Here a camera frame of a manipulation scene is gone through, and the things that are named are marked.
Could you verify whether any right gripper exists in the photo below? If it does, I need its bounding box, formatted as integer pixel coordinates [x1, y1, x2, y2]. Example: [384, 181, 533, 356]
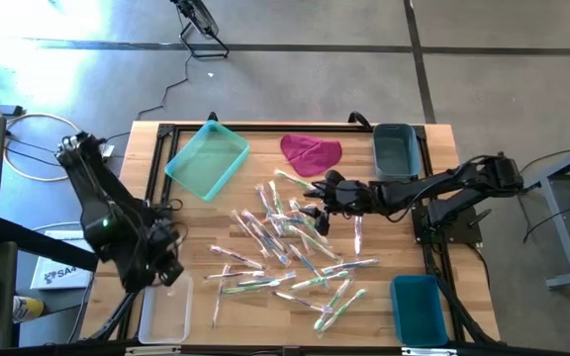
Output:
[297, 168, 369, 237]

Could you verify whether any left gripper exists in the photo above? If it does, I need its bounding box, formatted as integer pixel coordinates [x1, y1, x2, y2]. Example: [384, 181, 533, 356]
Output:
[123, 219, 188, 295]

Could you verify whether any clear plastic tray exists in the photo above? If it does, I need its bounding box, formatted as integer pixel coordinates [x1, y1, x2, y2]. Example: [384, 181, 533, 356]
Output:
[138, 274, 194, 345]

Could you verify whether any magenta microfibre cloth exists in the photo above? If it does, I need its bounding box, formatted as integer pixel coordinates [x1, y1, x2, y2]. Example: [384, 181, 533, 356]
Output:
[279, 133, 343, 178]

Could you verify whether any grey-blue plastic bin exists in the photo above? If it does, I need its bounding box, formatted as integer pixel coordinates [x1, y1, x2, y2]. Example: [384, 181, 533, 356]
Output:
[372, 123, 423, 182]

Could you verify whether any white printed booklet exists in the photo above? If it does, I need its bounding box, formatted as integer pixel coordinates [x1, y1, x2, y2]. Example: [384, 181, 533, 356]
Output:
[30, 229, 99, 292]

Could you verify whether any black desk beam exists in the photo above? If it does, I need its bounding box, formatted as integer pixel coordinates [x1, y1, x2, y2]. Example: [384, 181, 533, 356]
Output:
[0, 217, 101, 273]

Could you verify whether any light teal translucent tray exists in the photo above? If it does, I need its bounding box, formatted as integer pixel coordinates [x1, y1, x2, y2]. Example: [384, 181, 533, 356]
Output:
[164, 120, 250, 203]

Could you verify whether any yellow can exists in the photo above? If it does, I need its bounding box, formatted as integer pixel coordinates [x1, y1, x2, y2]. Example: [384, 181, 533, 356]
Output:
[12, 295, 47, 324]

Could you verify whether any dark teal plastic bin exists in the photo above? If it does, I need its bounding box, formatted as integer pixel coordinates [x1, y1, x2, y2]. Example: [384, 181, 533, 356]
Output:
[389, 274, 449, 347]

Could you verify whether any black floor fan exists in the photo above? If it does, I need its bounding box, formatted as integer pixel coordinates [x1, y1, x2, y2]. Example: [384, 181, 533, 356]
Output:
[169, 0, 231, 59]

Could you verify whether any grey metal table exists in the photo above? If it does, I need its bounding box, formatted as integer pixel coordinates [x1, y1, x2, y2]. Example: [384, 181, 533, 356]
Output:
[517, 136, 570, 292]

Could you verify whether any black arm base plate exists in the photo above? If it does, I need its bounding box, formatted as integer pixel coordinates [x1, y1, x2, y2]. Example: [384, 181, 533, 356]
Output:
[411, 205, 484, 246]

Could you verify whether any black power cable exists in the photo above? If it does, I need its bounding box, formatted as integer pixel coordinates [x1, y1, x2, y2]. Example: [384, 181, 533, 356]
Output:
[101, 53, 192, 144]
[515, 147, 570, 244]

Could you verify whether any beige cable coil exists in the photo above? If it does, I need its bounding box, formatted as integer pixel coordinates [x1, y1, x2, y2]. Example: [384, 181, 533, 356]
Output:
[3, 112, 82, 183]

